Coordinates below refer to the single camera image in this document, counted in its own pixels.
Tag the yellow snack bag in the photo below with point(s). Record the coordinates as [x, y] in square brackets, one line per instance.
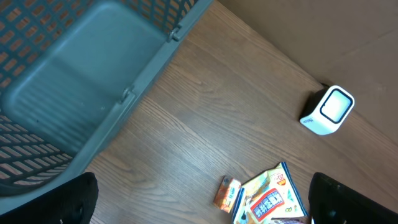
[270, 195]

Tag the small orange box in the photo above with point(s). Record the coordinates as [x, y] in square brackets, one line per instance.
[227, 193]

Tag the grey plastic shopping basket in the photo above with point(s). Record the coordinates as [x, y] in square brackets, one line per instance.
[72, 72]

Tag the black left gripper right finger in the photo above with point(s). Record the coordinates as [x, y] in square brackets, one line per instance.
[333, 202]

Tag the red purple pad pack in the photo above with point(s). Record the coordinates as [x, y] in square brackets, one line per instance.
[301, 220]

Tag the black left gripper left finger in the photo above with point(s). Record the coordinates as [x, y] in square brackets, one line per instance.
[73, 202]

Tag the white barcode scanner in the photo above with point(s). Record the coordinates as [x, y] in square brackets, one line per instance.
[325, 110]

